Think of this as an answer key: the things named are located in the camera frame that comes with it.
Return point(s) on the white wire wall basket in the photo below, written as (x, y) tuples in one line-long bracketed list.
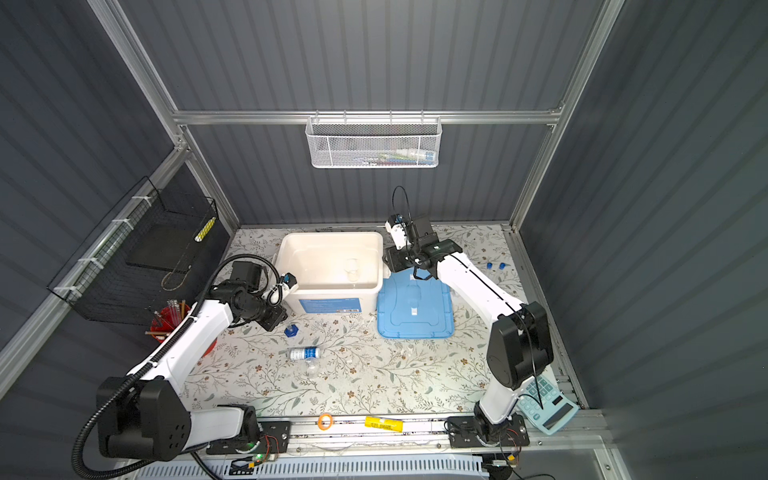
[(374, 145)]

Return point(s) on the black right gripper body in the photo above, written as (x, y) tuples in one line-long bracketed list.
[(403, 259)]

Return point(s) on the orange rubber band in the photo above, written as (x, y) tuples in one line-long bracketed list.
[(325, 421)]

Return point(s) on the blue cap clear bottle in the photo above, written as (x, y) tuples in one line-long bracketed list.
[(304, 353)]

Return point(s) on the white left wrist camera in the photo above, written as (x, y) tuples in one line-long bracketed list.
[(283, 288)]

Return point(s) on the teal calculator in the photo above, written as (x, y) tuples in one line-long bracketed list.
[(545, 406)]

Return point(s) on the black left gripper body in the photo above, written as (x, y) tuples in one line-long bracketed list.
[(265, 315)]

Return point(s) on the blue base graduated cylinder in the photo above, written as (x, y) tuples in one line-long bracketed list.
[(291, 331)]

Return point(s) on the blue plastic bin lid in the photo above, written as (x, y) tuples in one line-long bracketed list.
[(412, 309)]

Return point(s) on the yellow label tag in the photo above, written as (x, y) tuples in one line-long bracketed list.
[(387, 424)]

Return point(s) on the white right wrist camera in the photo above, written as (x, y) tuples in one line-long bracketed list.
[(396, 227)]

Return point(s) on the clear glass flask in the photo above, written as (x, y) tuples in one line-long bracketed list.
[(351, 268)]

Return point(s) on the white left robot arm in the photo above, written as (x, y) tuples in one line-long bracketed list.
[(140, 418)]

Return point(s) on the white plastic storage bin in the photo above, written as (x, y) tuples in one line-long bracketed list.
[(317, 260)]

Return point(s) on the red pencil cup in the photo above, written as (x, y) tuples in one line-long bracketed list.
[(168, 319)]

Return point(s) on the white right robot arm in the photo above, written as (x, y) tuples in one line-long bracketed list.
[(519, 346)]

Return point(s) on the black wire wall basket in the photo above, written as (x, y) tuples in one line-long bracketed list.
[(146, 257)]

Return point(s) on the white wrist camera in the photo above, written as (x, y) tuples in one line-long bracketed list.
[(396, 227), (283, 288)]

